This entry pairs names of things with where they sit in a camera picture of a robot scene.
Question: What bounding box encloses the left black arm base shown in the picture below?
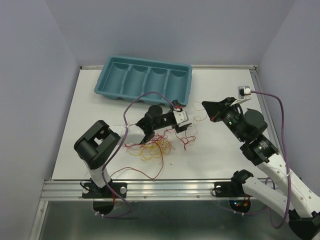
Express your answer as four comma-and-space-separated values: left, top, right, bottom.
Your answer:
80, 181, 128, 218

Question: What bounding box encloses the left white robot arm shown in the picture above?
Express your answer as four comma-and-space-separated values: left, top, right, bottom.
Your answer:
73, 100, 191, 197

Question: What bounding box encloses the red yellow wire bundle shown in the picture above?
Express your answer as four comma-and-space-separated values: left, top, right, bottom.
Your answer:
108, 129, 197, 180

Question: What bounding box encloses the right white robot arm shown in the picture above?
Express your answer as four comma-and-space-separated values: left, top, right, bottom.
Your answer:
201, 97, 320, 240

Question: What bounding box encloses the aluminium mounting rail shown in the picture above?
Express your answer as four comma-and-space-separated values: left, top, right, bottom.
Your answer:
40, 179, 228, 202

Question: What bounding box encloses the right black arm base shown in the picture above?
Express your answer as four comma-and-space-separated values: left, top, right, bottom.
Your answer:
211, 169, 254, 215

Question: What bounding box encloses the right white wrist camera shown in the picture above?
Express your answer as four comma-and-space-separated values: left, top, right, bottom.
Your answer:
231, 85, 252, 106

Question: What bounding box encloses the teal compartment tray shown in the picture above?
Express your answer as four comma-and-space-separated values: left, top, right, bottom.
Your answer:
94, 55, 193, 106

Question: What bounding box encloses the thin yellow wire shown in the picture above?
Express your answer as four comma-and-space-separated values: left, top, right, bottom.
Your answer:
192, 100, 207, 135

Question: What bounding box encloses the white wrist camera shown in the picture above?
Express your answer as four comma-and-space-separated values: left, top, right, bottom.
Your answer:
231, 85, 252, 106
172, 106, 189, 125

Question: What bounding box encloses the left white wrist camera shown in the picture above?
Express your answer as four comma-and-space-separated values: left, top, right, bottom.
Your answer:
172, 106, 189, 125

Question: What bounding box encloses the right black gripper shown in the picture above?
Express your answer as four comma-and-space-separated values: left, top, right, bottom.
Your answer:
201, 96, 247, 142

